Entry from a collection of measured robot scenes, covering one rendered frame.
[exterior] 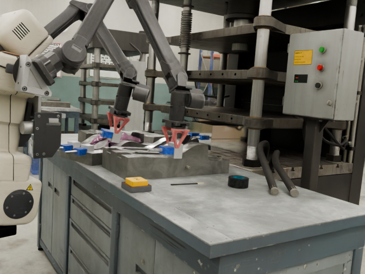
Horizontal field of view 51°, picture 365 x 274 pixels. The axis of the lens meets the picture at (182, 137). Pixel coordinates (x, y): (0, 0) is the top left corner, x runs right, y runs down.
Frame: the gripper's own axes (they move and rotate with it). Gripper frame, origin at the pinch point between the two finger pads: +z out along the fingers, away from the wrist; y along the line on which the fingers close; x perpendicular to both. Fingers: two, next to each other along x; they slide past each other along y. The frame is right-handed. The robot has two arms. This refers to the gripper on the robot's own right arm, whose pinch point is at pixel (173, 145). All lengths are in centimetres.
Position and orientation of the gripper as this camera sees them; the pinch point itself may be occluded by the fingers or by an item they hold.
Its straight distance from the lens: 143.6
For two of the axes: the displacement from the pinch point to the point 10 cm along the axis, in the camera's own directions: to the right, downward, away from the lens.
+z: -1.1, 9.9, 1.0
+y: -5.3, -1.4, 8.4
